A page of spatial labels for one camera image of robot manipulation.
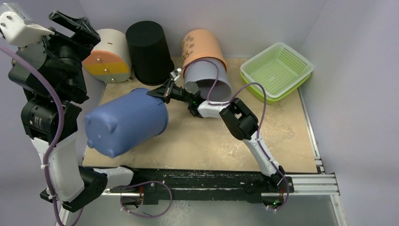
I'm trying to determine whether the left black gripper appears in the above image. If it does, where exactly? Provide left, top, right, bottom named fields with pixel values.
left=32, top=11, right=101, bottom=97

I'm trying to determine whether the black ribbed bucket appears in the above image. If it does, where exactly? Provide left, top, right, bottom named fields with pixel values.
left=125, top=21, right=175, bottom=86

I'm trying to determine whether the grey bucket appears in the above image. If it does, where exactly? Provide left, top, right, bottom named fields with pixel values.
left=184, top=57, right=233, bottom=102

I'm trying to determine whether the orange cartoon bucket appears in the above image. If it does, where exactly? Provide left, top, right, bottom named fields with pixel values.
left=182, top=29, right=227, bottom=70

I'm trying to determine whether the large blue bucket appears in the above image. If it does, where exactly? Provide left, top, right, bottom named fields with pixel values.
left=84, top=88, right=168, bottom=158

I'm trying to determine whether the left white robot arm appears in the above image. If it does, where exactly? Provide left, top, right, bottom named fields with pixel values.
left=0, top=5, right=140, bottom=212

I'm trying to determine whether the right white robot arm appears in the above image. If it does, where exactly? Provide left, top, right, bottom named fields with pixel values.
left=147, top=79, right=290, bottom=192

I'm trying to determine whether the beige drum orange yellow face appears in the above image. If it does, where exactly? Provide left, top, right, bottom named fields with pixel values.
left=82, top=29, right=132, bottom=83

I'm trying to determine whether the green white strainer basket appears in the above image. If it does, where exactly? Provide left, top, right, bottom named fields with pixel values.
left=240, top=42, right=314, bottom=105

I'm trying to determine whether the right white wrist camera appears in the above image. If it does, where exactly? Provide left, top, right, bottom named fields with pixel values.
left=170, top=68, right=182, bottom=81

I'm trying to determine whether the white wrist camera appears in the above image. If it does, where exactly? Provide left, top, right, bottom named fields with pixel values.
left=0, top=3, right=55, bottom=47
left=170, top=68, right=182, bottom=81

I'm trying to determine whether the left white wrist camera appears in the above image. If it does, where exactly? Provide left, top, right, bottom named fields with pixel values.
left=0, top=3, right=55, bottom=47

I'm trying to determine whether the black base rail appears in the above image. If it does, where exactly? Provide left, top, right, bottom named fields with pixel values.
left=110, top=168, right=295, bottom=206

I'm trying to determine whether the aluminium frame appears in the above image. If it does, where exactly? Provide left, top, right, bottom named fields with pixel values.
left=56, top=90, right=348, bottom=226

